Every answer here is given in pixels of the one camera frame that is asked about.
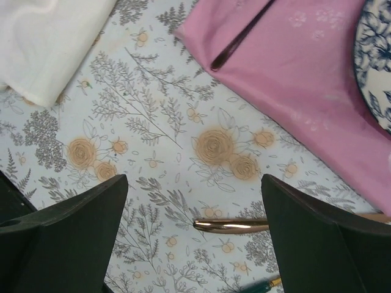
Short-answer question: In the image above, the white cloth napkin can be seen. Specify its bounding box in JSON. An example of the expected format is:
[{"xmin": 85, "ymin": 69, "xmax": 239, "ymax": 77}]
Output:
[{"xmin": 1, "ymin": 0, "xmax": 115, "ymax": 107}]

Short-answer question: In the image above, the rose gold knife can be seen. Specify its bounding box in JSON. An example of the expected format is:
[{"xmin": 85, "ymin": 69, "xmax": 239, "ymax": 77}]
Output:
[{"xmin": 193, "ymin": 211, "xmax": 390, "ymax": 234}]

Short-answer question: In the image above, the blue floral plate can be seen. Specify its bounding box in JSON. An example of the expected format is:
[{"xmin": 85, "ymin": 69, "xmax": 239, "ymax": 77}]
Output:
[{"xmin": 353, "ymin": 0, "xmax": 390, "ymax": 132}]

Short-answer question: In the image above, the purple fork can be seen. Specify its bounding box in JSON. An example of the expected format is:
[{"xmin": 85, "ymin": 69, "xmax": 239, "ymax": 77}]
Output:
[{"xmin": 210, "ymin": 0, "xmax": 275, "ymax": 72}]

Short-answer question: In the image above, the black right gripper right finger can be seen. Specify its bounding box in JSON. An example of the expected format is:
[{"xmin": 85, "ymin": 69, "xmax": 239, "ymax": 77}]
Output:
[{"xmin": 261, "ymin": 175, "xmax": 390, "ymax": 293}]

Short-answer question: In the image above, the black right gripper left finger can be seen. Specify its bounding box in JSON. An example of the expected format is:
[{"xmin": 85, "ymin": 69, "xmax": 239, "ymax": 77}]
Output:
[{"xmin": 1, "ymin": 175, "xmax": 128, "ymax": 292}]

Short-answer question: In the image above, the pink floral placemat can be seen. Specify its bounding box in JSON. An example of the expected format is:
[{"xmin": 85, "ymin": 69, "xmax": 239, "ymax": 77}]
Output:
[{"xmin": 175, "ymin": 1, "xmax": 390, "ymax": 214}]

